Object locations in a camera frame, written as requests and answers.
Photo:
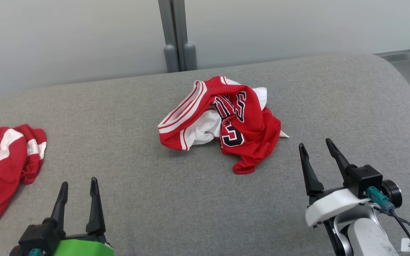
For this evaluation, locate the red and white basketball jersey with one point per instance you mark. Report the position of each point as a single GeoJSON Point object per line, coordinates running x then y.
{"type": "Point", "coordinates": [251, 131]}

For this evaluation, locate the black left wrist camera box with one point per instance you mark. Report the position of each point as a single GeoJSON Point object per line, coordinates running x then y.
{"type": "Point", "coordinates": [39, 236]}

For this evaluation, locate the grey partition post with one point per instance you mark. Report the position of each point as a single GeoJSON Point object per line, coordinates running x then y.
{"type": "Point", "coordinates": [178, 35]}

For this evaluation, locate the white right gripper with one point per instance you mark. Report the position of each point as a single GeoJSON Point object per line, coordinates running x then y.
{"type": "Point", "coordinates": [329, 206]}

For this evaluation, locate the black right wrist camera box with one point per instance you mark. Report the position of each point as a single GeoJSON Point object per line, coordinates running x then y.
{"type": "Point", "coordinates": [367, 179]}

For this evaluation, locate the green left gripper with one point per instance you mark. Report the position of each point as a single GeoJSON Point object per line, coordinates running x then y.
{"type": "Point", "coordinates": [84, 248]}

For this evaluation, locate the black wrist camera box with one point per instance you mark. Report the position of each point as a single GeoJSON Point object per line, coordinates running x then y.
{"type": "Point", "coordinates": [39, 236]}
{"type": "Point", "coordinates": [367, 179]}

